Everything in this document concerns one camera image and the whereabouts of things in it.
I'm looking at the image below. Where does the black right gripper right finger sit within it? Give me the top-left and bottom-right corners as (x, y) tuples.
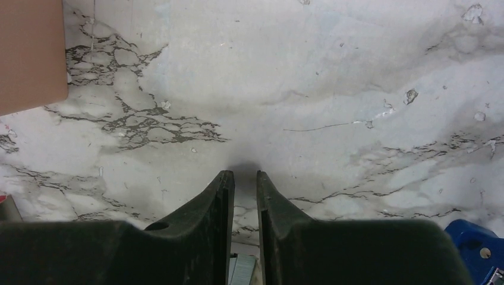
(257, 171), (473, 284)

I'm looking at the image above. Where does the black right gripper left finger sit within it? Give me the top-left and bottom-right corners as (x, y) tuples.
(1, 170), (235, 284)

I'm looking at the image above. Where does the blue stapler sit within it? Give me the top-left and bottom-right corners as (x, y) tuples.
(445, 219), (503, 285)

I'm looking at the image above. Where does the orange plastic desk organizer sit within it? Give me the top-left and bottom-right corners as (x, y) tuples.
(1, 0), (68, 115)

